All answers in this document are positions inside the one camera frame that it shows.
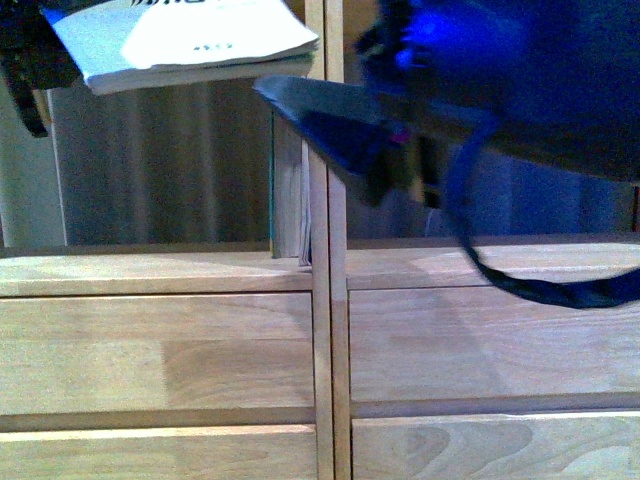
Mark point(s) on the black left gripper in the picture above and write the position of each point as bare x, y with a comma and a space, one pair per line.
32, 59

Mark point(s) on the white light-blue paperback book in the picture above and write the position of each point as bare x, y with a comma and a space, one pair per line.
128, 45

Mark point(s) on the grey book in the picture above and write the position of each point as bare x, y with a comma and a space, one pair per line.
369, 153

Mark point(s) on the blue right robot arm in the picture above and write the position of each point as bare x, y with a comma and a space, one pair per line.
558, 79

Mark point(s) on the left wooden shelf unit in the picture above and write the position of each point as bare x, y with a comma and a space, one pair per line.
163, 271

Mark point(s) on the wooden shelf unit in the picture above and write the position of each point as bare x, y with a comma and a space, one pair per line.
163, 271
416, 264

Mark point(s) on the right wooden shelf unit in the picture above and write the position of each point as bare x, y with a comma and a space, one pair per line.
416, 264

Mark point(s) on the grey curtain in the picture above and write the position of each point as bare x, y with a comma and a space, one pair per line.
176, 165

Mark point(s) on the upright teal-spined book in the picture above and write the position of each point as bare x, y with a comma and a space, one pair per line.
289, 196

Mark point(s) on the upper left wooden drawer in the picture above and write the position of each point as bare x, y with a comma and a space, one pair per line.
152, 353

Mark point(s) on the wooden drawer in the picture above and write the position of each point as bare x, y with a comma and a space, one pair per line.
152, 353
586, 445
241, 452
477, 342

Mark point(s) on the lower left wooden drawer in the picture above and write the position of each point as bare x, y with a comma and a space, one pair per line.
241, 452

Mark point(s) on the upper right wooden drawer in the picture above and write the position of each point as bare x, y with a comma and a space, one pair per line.
477, 342

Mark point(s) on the lower right wooden drawer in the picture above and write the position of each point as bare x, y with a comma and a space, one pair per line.
586, 445

